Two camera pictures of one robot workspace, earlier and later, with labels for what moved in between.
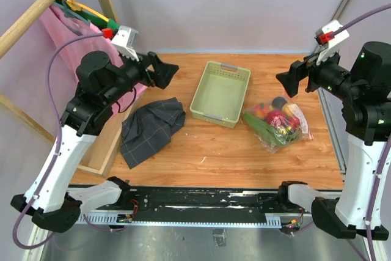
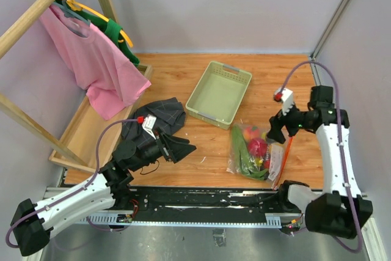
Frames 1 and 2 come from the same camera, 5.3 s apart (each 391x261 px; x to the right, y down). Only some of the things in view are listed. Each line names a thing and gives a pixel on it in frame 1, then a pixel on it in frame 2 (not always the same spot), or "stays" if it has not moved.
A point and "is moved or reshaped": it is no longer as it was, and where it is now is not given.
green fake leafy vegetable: [277, 138] to [245, 163]
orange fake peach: [261, 110] to [250, 132]
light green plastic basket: [220, 94] stays
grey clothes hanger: [68, 11] stays
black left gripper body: [143, 75] to [162, 149]
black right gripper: [300, 69] to [277, 121]
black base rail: [207, 205] stays
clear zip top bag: [277, 123] is moved or reshaped
